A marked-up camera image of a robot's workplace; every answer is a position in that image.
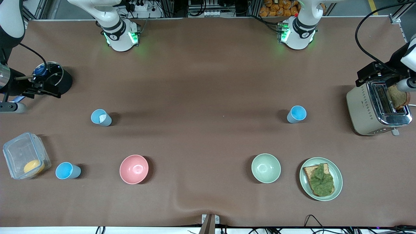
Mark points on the cream and chrome toaster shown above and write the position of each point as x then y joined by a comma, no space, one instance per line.
364,110

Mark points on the pale green bowl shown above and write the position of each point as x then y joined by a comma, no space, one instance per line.
266,168

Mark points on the green lettuce leaf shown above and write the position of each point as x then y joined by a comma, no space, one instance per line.
321,182

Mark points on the brown bread slice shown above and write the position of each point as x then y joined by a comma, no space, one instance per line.
399,97

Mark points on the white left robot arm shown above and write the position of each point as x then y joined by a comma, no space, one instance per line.
299,39

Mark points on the pink bowl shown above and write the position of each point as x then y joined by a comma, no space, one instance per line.
134,169

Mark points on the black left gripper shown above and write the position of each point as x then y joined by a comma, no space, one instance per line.
395,61

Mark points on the glass lid with blue knob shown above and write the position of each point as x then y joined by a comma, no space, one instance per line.
52,73

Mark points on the pale green plate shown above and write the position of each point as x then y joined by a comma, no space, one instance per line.
338,182

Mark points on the light blue plastic cup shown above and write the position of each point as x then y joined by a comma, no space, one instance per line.
101,117
66,171
296,114

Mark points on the metal table clamp bracket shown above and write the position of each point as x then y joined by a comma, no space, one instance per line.
210,225

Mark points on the bag of orange buns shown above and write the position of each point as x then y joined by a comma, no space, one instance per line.
276,9

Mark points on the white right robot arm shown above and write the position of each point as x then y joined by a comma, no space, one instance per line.
118,39

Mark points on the white socket strip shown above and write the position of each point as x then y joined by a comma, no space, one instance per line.
213,13

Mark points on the toast slice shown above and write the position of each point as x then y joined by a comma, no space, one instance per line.
308,171

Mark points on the white power strip with plugs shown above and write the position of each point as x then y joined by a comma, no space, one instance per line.
139,6

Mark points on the yellow round food piece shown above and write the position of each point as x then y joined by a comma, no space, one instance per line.
33,167

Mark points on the clear plastic food container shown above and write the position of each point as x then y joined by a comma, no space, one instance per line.
22,152

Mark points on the brown table mat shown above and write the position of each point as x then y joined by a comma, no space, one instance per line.
208,81

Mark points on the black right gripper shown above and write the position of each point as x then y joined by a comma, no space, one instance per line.
17,86

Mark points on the aluminium corner bracket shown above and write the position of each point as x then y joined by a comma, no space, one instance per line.
395,19

